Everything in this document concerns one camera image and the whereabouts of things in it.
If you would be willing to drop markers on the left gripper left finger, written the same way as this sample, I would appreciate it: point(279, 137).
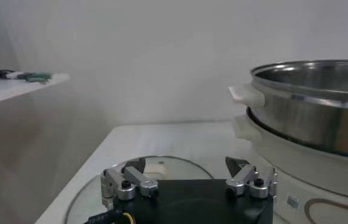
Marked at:
point(125, 185)

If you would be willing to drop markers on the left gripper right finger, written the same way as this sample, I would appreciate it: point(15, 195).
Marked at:
point(247, 179)

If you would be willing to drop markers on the perforated steel steamer basket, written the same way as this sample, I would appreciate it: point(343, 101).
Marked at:
point(314, 121)

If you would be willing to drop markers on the white electric cooker base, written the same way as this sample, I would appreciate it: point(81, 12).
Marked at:
point(298, 176)

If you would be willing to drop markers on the green tool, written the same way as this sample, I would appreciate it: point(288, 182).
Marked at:
point(38, 77)

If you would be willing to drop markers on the white side table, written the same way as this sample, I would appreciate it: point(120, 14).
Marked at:
point(16, 89)

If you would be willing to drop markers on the small white and black device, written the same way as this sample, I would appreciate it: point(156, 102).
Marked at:
point(16, 75)

